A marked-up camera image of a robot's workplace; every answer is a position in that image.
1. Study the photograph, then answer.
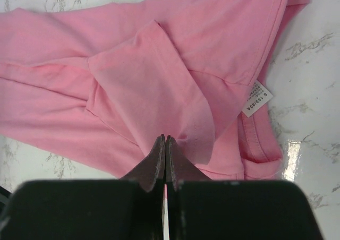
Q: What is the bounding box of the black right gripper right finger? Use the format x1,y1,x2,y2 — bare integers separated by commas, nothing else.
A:
165,136,319,239

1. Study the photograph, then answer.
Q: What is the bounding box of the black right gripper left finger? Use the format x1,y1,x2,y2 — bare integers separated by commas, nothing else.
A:
1,136,165,239

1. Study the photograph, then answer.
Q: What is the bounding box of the pink t shirt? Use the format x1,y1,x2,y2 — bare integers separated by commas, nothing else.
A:
1,0,309,180

